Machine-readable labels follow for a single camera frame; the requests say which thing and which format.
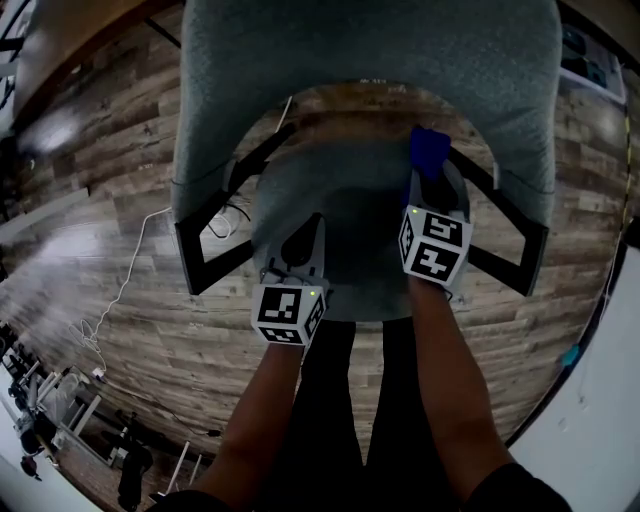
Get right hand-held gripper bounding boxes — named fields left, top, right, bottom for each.
left=398, top=159, right=475, bottom=304

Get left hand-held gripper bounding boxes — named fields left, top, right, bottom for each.
left=250, top=213, right=332, bottom=347

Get blue cloth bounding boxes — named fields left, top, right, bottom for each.
left=409, top=127, right=452, bottom=184

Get grey upholstered chair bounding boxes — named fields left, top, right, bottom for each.
left=170, top=0, right=556, bottom=322

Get person's left forearm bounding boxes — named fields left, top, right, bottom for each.
left=192, top=342, right=307, bottom=501

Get person's right forearm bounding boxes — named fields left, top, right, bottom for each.
left=407, top=277, right=512, bottom=496

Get person's black trousers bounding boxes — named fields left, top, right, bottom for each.
left=289, top=319, right=442, bottom=512

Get grey metal bar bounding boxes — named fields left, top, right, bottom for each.
left=0, top=187, right=92, bottom=242

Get black bag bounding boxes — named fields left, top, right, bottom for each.
left=116, top=409, right=157, bottom=509

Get white table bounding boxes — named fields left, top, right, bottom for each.
left=508, top=214, right=640, bottom=512

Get grey white rack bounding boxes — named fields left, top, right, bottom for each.
left=8, top=359, right=102, bottom=452

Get person's black shirt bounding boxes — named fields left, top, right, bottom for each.
left=149, top=462, right=576, bottom=512

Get black metal railing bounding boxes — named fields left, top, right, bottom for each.
left=0, top=0, right=32, bottom=81

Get long looped white cable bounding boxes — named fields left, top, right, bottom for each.
left=69, top=207, right=174, bottom=352

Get thin black cable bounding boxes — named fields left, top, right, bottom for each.
left=113, top=384, right=222, bottom=438

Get white metal frame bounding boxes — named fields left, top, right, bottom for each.
left=167, top=438, right=202, bottom=495

